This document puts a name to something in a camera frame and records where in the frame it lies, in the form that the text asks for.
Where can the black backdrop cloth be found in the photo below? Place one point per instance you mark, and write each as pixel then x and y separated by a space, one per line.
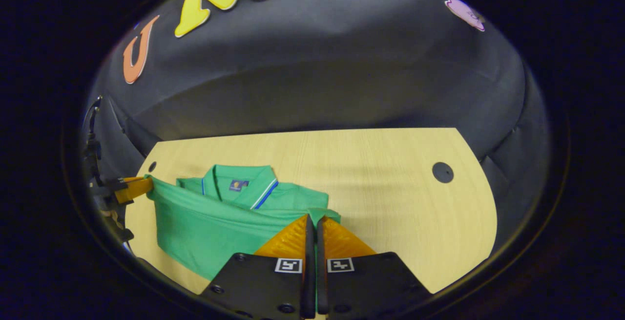
pixel 317 66

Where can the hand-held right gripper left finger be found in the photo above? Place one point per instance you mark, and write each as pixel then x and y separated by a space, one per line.
pixel 309 271

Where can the green polo T-shirt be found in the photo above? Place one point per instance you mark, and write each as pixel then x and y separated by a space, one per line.
pixel 205 227

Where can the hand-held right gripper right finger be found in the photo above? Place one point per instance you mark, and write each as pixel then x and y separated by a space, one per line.
pixel 322 281

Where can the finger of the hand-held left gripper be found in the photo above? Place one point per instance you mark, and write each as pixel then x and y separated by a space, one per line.
pixel 132 189

